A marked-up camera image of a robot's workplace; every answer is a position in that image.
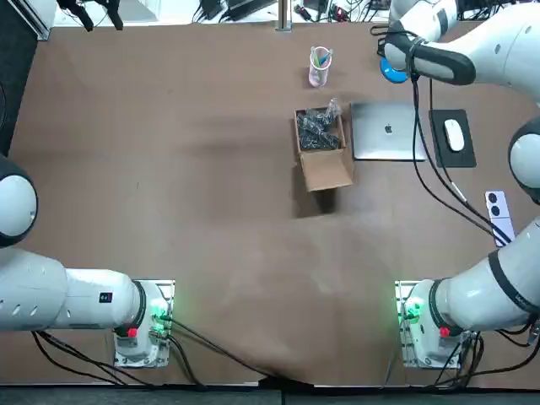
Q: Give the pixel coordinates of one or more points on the bag of black parts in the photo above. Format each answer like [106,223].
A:
[316,131]

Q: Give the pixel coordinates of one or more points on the pink translucent cup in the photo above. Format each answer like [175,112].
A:
[316,80]

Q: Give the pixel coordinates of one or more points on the blue pen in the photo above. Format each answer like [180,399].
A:
[325,60]

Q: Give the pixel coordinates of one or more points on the grey power adapter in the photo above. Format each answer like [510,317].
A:
[249,5]

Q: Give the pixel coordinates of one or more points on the aluminium camera post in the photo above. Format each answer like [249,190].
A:
[283,17]

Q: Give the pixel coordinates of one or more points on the blue gooseneck desk lamp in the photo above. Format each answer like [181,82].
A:
[394,75]

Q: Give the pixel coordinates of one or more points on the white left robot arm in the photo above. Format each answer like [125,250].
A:
[42,295]

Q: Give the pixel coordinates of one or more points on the black power adapter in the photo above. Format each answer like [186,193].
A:
[213,9]

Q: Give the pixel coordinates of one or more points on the black mouse pad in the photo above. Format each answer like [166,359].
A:
[466,156]

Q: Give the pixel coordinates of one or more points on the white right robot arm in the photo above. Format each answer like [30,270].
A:
[506,50]

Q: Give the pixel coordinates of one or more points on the green pen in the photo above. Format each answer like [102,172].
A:
[316,55]

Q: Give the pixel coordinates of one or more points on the open cardboard box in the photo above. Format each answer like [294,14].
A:
[327,173]

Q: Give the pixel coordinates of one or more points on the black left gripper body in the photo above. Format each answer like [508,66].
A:
[80,2]

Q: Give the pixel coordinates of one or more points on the white computer mouse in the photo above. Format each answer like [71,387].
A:
[454,135]

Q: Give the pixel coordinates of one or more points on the power strip with lit switches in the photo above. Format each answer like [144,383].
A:
[339,12]

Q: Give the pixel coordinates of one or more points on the aluminium frame profile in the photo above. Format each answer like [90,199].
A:
[40,21]

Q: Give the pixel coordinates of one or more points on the silver closed laptop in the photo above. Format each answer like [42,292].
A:
[379,139]

